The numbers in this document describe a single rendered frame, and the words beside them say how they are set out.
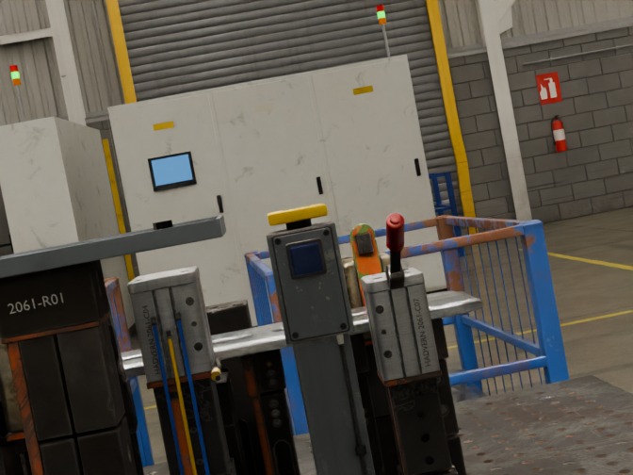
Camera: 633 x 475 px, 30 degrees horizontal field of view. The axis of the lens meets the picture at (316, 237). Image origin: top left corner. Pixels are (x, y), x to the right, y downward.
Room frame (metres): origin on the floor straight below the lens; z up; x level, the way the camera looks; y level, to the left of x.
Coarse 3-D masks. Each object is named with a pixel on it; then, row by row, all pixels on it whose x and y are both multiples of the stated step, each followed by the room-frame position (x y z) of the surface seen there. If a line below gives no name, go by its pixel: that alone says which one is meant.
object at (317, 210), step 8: (296, 208) 1.20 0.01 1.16; (304, 208) 1.18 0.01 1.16; (312, 208) 1.18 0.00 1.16; (320, 208) 1.18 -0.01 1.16; (272, 216) 1.17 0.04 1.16; (280, 216) 1.18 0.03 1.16; (288, 216) 1.18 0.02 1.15; (296, 216) 1.18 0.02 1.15; (304, 216) 1.18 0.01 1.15; (312, 216) 1.18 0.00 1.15; (320, 216) 1.18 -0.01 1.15; (272, 224) 1.18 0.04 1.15; (288, 224) 1.20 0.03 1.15; (296, 224) 1.19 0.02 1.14; (304, 224) 1.19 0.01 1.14
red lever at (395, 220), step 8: (392, 216) 1.23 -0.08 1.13; (400, 216) 1.23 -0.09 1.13; (392, 224) 1.22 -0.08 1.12; (400, 224) 1.22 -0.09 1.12; (392, 232) 1.23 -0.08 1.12; (400, 232) 1.23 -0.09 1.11; (392, 240) 1.25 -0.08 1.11; (400, 240) 1.25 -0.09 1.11; (392, 248) 1.26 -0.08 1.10; (400, 248) 1.26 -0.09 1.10; (392, 256) 1.29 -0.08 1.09; (392, 264) 1.30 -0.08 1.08; (400, 264) 1.32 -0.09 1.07; (392, 272) 1.32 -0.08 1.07; (400, 272) 1.32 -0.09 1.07; (392, 280) 1.32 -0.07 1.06; (400, 280) 1.32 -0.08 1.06
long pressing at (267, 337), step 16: (432, 304) 1.50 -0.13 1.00; (448, 304) 1.46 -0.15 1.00; (464, 304) 1.46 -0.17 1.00; (480, 304) 1.47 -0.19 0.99; (224, 336) 1.57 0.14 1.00; (240, 336) 1.55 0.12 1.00; (256, 336) 1.51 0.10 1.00; (272, 336) 1.45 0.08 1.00; (128, 352) 1.59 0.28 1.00; (224, 352) 1.44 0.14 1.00; (240, 352) 1.44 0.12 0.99; (256, 352) 1.44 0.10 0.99; (128, 368) 1.44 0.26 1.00; (0, 400) 1.43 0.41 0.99
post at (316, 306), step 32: (320, 224) 1.19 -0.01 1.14; (288, 256) 1.17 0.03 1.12; (288, 288) 1.17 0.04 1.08; (320, 288) 1.17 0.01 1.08; (288, 320) 1.17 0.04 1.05; (320, 320) 1.17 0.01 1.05; (352, 320) 1.18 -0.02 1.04; (320, 352) 1.18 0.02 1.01; (320, 384) 1.18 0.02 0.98; (352, 384) 1.18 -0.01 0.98; (320, 416) 1.18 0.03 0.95; (352, 416) 1.17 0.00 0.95; (320, 448) 1.18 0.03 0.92; (352, 448) 1.18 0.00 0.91
